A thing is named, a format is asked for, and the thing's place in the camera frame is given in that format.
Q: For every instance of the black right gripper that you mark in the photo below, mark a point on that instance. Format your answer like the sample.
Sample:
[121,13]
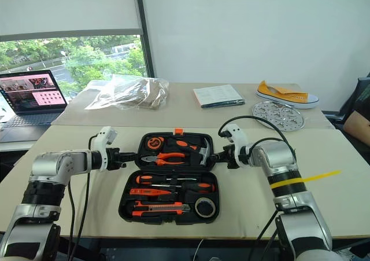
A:
[230,157]

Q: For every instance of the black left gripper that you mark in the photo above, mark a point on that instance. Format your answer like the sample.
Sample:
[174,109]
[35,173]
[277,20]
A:
[113,158]

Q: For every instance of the long thin shaft screwdriver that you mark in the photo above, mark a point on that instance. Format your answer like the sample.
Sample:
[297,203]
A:
[202,187]

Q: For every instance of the orange voltage tester pen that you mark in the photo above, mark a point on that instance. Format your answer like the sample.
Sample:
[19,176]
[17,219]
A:
[144,191]

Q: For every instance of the black plastic tool case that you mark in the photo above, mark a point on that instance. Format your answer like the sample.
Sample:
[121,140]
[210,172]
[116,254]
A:
[169,168]

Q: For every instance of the black electrical tape roll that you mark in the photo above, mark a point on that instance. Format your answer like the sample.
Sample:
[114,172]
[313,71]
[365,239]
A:
[197,207]

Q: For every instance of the orange black utility knife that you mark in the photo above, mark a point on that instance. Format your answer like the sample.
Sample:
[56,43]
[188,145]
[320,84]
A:
[156,209]

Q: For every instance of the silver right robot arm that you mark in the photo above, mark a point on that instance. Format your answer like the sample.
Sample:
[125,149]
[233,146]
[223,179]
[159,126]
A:
[284,168]

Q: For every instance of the person's bare forearm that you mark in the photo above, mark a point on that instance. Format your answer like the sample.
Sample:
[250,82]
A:
[357,128]

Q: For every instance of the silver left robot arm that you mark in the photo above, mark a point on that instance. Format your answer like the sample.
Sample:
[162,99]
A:
[57,165]

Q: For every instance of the claw hammer with orange grip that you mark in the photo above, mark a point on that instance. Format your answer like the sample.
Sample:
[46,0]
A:
[205,154]

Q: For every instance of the orange black tape measure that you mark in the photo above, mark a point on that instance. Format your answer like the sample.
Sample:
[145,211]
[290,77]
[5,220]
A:
[154,143]

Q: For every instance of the white printed booklet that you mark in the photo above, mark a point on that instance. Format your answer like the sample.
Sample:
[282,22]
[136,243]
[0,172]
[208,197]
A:
[218,95]

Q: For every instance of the clear plastic bag with paper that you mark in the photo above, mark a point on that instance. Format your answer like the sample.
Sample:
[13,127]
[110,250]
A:
[136,94]

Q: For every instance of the round metal steamer rack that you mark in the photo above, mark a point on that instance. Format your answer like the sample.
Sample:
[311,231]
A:
[277,116]

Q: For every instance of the yellow canvas sneaker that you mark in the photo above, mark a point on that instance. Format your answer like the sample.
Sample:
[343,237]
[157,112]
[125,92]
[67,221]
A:
[289,97]

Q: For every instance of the yellow zip tie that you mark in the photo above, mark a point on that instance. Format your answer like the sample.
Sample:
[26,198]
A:
[318,176]

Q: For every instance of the open dark laptop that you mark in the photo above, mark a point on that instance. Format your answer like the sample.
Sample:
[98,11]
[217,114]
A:
[31,91]

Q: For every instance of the black office chair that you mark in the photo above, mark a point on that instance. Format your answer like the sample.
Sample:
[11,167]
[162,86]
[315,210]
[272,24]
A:
[341,110]

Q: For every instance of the person's black shirt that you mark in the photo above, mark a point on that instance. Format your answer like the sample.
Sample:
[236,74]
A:
[362,99]

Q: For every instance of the white roller blind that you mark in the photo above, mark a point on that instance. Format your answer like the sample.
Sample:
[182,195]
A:
[69,6]

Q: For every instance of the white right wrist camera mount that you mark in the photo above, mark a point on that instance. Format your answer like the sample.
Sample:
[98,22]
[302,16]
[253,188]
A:
[238,135]

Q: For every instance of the dark window frame post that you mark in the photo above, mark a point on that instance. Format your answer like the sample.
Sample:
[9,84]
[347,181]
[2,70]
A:
[144,26]

